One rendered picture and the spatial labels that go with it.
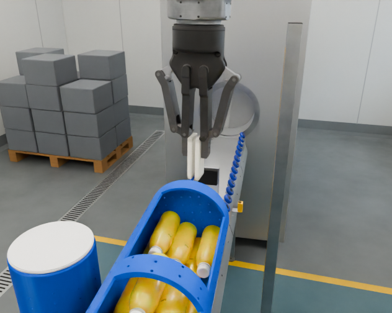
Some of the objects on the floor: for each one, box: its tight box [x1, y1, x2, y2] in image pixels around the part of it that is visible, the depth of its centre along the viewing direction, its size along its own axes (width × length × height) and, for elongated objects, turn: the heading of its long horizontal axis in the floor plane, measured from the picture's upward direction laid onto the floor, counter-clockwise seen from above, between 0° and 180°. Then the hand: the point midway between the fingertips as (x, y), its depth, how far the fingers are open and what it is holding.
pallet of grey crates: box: [0, 47, 133, 173], centre depth 432 cm, size 120×80×119 cm
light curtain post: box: [260, 22, 303, 313], centre depth 188 cm, size 6×6×170 cm
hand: (196, 156), depth 60 cm, fingers closed
